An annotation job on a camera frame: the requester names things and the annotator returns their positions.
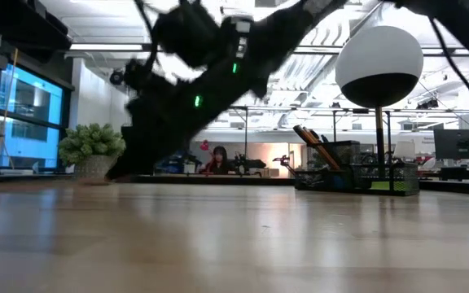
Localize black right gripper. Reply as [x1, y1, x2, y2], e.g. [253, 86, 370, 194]
[105, 89, 205, 182]

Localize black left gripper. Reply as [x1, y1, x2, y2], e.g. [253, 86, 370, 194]
[0, 0, 73, 64]

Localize green sticky note pad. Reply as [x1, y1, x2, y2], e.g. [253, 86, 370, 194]
[370, 180, 419, 192]

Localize black mesh desk organizer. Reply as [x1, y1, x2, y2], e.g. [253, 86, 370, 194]
[293, 139, 422, 198]

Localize blue storage bins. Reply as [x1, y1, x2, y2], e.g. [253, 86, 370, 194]
[155, 152, 186, 175]

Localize green plant in patterned pot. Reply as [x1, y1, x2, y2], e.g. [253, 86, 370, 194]
[58, 122, 128, 186]

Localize person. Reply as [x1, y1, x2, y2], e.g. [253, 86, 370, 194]
[208, 145, 232, 176]

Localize large glass window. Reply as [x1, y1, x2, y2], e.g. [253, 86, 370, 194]
[0, 63, 64, 171]

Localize cardboard boxes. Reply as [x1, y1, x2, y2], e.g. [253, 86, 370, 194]
[256, 165, 281, 178]

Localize white globe lamp black base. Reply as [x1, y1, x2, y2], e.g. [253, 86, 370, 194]
[334, 24, 425, 180]

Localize dark computer monitor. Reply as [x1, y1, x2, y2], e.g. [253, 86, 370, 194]
[433, 129, 469, 161]

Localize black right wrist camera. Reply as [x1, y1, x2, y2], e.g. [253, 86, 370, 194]
[122, 56, 169, 98]

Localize black aluminium table frame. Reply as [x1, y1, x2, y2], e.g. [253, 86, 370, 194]
[0, 173, 469, 197]

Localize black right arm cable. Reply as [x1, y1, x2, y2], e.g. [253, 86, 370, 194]
[427, 15, 469, 122]

